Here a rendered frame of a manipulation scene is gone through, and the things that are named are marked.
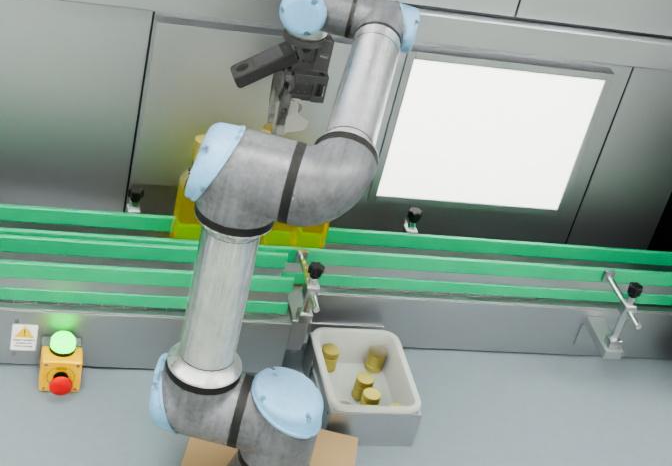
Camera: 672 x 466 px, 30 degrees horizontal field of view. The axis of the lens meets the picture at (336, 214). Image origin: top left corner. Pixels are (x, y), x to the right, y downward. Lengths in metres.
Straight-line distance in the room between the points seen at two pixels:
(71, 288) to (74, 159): 0.30
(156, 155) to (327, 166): 0.75
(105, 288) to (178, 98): 0.38
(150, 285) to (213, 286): 0.45
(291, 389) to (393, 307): 0.56
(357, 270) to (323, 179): 0.74
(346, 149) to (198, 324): 0.35
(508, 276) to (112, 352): 0.79
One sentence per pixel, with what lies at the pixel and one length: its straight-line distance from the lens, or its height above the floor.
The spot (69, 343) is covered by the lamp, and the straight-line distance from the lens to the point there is 2.23.
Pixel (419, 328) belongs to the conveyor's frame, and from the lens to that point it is 2.51.
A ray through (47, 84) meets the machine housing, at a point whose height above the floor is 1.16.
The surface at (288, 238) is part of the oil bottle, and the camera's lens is 2.35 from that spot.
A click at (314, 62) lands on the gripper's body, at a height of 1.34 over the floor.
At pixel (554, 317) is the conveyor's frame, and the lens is 2.60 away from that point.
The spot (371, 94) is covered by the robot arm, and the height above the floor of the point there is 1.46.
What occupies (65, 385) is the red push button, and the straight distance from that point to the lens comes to 2.22.
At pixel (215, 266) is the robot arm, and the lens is 1.79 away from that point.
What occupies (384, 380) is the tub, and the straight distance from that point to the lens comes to 2.42.
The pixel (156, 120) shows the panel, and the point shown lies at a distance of 2.35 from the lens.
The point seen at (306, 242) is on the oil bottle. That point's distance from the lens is 2.37.
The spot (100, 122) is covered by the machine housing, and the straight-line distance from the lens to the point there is 2.38.
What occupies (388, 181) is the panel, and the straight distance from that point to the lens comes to 2.51.
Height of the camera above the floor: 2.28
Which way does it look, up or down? 32 degrees down
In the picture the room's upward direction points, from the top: 15 degrees clockwise
